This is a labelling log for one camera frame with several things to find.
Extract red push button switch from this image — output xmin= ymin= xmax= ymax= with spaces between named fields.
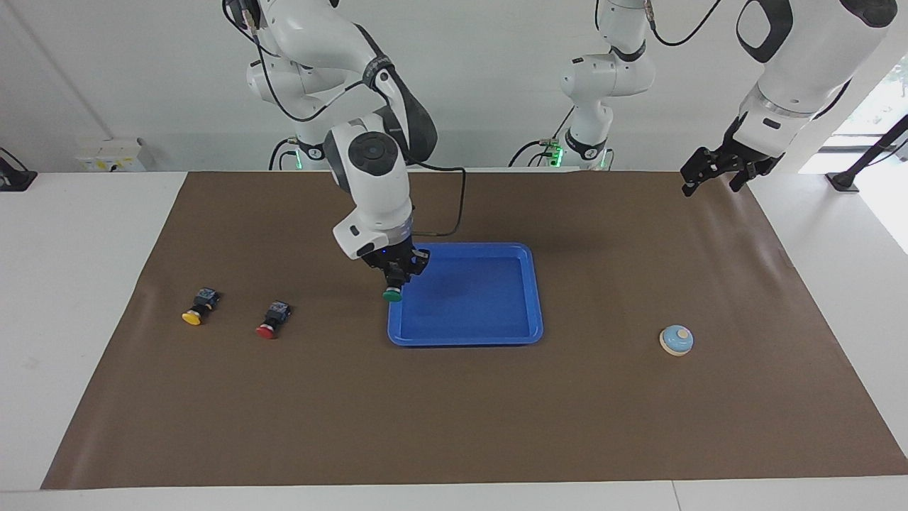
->
xmin=255 ymin=300 xmax=293 ymax=340

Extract light blue desk bell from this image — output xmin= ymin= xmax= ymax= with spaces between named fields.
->
xmin=659 ymin=325 xmax=694 ymax=357

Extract yellow push button switch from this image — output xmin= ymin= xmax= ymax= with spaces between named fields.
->
xmin=182 ymin=287 xmax=220 ymax=326

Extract blue plastic tray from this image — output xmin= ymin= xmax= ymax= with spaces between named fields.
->
xmin=387 ymin=242 xmax=544 ymax=348

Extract black stand with pole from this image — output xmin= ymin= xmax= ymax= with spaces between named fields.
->
xmin=825 ymin=114 xmax=908 ymax=194

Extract brown table mat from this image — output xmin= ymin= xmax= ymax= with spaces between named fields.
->
xmin=40 ymin=169 xmax=908 ymax=490

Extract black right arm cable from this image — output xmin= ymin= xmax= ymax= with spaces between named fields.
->
xmin=222 ymin=0 xmax=467 ymax=238

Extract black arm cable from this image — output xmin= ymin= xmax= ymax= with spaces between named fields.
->
xmin=642 ymin=0 xmax=724 ymax=48
xmin=222 ymin=0 xmax=467 ymax=238

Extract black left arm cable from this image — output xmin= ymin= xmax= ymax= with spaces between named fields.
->
xmin=642 ymin=0 xmax=724 ymax=48

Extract black left base cable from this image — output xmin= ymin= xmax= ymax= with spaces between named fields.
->
xmin=508 ymin=106 xmax=574 ymax=169

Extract black base cable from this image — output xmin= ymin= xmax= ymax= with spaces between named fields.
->
xmin=268 ymin=137 xmax=300 ymax=171
xmin=508 ymin=106 xmax=574 ymax=169

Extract black right base cable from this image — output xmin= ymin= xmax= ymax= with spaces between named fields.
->
xmin=268 ymin=137 xmax=300 ymax=171

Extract white wall socket box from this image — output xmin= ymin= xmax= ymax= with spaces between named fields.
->
xmin=77 ymin=138 xmax=146 ymax=172

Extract black clamp mount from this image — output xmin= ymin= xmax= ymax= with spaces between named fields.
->
xmin=0 ymin=147 xmax=38 ymax=192

